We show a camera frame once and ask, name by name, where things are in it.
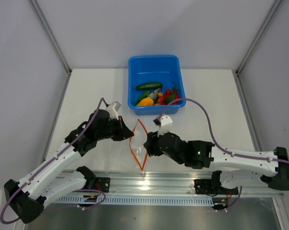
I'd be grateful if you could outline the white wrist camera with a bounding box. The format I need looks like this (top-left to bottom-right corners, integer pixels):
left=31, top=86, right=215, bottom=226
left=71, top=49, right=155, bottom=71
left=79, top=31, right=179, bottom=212
left=154, top=115, right=173, bottom=137
left=106, top=101, right=121, bottom=120

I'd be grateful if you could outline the slotted white cable duct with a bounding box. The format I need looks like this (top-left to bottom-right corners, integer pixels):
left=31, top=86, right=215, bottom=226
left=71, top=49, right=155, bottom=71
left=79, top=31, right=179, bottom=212
left=55, top=195, right=214, bottom=207

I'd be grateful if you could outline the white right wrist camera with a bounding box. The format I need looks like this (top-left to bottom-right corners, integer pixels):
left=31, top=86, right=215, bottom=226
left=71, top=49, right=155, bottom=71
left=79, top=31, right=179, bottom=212
left=154, top=115, right=173, bottom=137

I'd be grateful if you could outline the small green chili pepper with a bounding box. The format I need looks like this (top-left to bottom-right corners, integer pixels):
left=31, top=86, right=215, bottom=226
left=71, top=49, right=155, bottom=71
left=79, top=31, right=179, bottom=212
left=135, top=91, right=150, bottom=106

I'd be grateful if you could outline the grey toy fish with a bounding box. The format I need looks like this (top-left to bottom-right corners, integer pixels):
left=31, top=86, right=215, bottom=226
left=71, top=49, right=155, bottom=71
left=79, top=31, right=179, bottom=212
left=148, top=88, right=161, bottom=102

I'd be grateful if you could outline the yellow orange bell pepper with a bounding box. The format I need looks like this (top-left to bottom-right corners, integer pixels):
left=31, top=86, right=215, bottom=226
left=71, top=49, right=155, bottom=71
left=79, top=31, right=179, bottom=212
left=136, top=97, right=154, bottom=107

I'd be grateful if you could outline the right aluminium frame post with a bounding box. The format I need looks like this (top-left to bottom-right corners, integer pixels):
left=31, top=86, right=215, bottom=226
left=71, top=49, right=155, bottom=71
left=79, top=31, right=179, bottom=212
left=235, top=0, right=284, bottom=77

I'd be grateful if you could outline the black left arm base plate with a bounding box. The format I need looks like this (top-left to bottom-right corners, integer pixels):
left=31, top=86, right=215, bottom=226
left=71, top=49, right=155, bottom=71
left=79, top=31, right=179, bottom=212
left=92, top=177, right=111, bottom=193

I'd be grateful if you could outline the green cucumber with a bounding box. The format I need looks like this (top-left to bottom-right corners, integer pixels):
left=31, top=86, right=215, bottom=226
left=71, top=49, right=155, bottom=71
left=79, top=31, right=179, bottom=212
left=135, top=81, right=163, bottom=91

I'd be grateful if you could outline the clear orange zip top bag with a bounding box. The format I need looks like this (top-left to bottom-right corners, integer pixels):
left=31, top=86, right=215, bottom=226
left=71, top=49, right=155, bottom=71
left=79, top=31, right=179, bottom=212
left=129, top=119, right=148, bottom=174

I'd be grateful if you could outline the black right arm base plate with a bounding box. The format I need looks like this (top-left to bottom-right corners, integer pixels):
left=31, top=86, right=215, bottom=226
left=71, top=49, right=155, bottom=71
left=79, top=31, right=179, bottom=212
left=194, top=179, right=239, bottom=197

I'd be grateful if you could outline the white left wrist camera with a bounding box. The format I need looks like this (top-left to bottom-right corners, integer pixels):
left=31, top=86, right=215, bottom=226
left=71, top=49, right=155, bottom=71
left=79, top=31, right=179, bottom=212
left=106, top=101, right=121, bottom=120

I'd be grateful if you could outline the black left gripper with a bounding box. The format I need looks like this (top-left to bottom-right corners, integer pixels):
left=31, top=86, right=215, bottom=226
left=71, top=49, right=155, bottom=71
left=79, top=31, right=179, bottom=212
left=96, top=116, right=134, bottom=141

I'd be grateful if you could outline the blue plastic bin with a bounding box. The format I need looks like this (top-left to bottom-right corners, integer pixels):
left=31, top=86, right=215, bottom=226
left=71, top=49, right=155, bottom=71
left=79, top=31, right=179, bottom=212
left=127, top=55, right=185, bottom=115

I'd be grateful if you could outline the aluminium mounting rail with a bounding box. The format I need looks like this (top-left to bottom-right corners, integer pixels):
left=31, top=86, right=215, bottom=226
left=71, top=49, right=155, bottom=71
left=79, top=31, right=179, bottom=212
left=48, top=170, right=285, bottom=198

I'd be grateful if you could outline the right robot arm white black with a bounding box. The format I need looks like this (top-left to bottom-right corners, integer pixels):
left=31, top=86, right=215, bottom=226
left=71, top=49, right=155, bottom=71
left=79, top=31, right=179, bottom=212
left=144, top=132, right=289, bottom=193

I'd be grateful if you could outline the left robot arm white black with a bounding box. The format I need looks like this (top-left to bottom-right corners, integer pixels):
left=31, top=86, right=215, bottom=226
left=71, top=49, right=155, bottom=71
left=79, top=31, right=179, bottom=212
left=4, top=109, right=134, bottom=224

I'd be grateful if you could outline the left aluminium frame post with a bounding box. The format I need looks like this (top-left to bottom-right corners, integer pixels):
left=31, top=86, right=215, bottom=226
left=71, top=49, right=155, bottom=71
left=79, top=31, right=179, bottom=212
left=28, top=0, right=71, bottom=76

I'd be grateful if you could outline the aluminium frame post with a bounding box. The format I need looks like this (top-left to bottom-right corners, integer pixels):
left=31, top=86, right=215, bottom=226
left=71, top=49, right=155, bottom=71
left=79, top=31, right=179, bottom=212
left=235, top=0, right=284, bottom=77
left=28, top=0, right=71, bottom=76

